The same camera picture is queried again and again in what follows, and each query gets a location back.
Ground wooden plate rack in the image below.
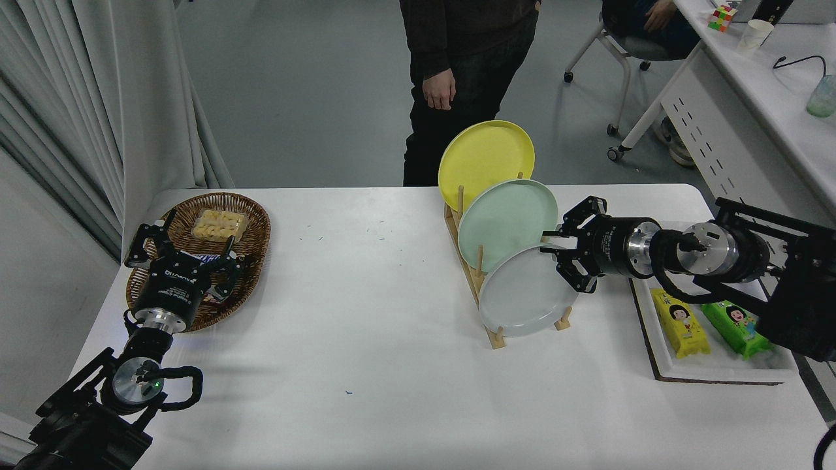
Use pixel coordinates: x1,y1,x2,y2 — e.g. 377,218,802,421
444,171,573,350

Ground pale green plastic cup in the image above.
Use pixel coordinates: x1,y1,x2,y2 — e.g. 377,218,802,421
805,74,836,119

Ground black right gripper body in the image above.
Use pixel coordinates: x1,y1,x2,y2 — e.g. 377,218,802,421
577,217,633,278

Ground brown wicker basket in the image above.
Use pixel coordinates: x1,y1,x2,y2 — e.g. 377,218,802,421
125,192,272,334

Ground seated person's hand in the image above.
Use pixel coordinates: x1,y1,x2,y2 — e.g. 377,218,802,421
642,0,677,33

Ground clear pack of yellow snacks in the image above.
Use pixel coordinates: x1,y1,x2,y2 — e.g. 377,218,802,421
191,209,249,241

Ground seated person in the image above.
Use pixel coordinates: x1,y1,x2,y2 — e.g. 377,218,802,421
601,0,701,58

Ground green snack pack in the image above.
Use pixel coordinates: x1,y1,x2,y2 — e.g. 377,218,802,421
701,299,772,359

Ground black cable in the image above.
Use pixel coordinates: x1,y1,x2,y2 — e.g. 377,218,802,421
773,55,828,79

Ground yellow plate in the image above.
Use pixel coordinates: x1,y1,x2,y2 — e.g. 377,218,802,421
438,120,536,213

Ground seated person's shoe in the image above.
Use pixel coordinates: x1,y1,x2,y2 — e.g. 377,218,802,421
658,117,697,168

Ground white paper cup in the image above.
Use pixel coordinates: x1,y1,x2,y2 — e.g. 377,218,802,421
736,19,775,55

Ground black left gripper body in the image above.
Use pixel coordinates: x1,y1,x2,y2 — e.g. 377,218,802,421
133,257,219,323

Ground mint green plate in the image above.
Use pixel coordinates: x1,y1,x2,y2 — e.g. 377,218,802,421
457,179,559,274

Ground white-legged office chair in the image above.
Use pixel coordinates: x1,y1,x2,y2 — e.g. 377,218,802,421
563,0,703,138

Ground white desk with perforated panel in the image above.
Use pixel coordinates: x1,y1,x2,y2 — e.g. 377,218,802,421
606,0,836,431

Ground standing person's hand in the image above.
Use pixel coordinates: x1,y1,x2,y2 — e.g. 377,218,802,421
422,68,457,111

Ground dark snack bar wrapper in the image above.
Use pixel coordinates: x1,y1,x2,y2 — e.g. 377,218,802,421
178,250,236,307

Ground grey curtain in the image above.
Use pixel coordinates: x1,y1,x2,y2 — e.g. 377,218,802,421
0,0,236,262

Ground colourful puzzle cube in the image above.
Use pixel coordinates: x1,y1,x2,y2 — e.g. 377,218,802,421
708,4,737,32

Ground grey plate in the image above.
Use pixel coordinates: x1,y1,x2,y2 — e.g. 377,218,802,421
478,244,585,338

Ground white tray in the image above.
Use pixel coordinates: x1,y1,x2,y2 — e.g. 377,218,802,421
620,221,799,384

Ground yellow snack pack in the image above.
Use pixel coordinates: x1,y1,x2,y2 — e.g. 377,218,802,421
651,287,711,359

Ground standing person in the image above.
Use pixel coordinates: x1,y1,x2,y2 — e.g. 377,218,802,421
399,0,541,187

